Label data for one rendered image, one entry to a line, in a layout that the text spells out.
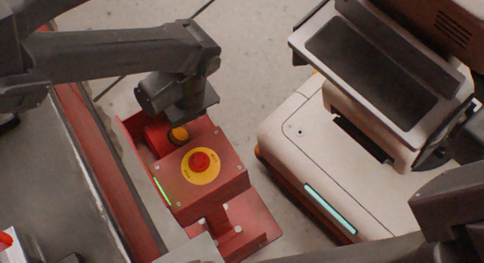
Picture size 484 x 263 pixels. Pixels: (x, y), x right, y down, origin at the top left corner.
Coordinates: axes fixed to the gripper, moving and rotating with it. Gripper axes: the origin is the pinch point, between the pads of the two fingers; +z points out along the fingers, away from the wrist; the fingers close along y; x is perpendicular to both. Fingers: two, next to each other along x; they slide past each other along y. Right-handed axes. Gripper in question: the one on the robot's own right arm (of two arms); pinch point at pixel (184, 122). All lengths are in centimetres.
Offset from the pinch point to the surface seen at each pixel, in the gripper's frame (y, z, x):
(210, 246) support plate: 13.6, -21.4, 28.3
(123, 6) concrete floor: -28, 72, -86
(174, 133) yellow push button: 2.0, 3.3, -0.2
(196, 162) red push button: 3.7, -4.2, 10.0
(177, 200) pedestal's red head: 9.2, 0.2, 13.3
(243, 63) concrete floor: -51, 66, -41
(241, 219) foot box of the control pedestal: -18, 61, 7
